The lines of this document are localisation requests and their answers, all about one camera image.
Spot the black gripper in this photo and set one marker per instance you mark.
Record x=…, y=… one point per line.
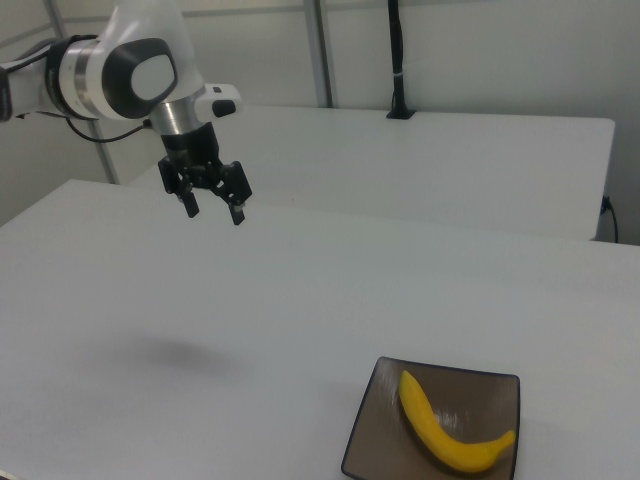
x=192, y=145

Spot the yellow banana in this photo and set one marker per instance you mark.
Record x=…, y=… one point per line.
x=440, y=435

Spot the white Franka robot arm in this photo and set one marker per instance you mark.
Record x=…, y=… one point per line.
x=145, y=75

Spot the square brown ceramic plate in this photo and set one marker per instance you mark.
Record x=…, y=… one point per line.
x=380, y=425

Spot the white side table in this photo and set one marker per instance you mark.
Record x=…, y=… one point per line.
x=425, y=165

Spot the black camera stand pole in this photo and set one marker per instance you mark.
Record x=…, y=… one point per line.
x=398, y=60

